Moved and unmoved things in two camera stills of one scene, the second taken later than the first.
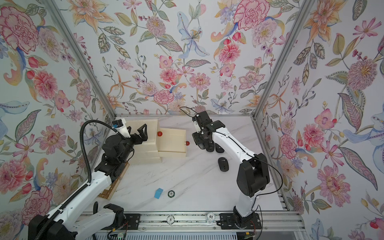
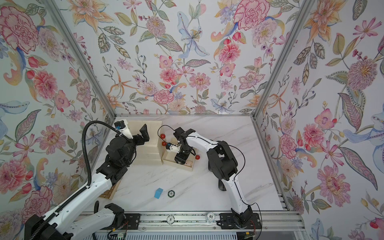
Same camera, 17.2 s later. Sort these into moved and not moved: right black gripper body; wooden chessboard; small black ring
Moved: right black gripper body
Not moved: wooden chessboard; small black ring
